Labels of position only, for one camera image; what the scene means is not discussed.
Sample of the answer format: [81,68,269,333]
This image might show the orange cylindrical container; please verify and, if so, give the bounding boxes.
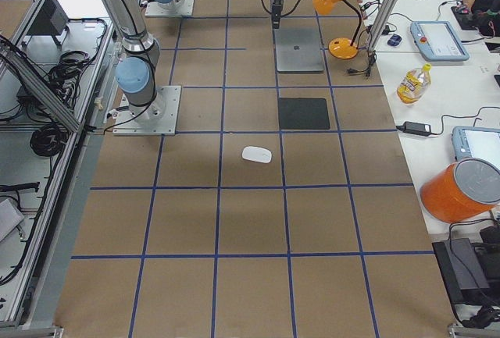
[420,158,499,223]

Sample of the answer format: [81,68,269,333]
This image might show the black power adapter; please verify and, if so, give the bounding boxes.
[396,121,432,137]

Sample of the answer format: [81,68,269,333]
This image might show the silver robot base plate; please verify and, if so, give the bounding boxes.
[112,85,181,136]

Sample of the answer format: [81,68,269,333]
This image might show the yellow drink bottle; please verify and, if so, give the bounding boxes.
[396,63,432,104]

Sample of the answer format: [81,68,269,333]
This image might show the aluminium frame post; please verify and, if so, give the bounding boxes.
[367,0,398,55]

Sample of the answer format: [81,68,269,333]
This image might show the blue teach pendant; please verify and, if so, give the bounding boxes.
[452,126,500,169]
[409,21,470,62]

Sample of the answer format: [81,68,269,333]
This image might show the coiled black cables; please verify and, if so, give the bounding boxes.
[30,122,66,158]

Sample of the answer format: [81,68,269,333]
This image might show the small blue object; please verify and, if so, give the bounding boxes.
[387,34,402,47]

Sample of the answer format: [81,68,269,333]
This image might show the white computer mouse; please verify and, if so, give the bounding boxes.
[241,146,273,164]

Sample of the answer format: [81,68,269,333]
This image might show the orange desk lamp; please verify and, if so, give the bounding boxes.
[312,0,361,60]

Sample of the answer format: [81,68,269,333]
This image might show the black box device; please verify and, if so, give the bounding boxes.
[432,238,492,306]

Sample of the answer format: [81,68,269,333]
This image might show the grey closed laptop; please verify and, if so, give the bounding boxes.
[273,27,324,73]

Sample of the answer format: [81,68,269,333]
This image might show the black mousepad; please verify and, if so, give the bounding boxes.
[278,98,330,130]

